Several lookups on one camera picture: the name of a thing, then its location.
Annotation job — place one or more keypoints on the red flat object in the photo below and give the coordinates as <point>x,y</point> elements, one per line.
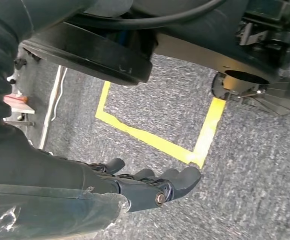
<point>14,98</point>

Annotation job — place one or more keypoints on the yellow floor tape square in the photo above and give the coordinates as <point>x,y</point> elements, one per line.
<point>160,142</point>

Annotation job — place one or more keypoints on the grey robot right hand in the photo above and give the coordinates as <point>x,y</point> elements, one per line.
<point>47,192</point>

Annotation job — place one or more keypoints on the black robot lower body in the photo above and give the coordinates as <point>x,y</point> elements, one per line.
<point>210,33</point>

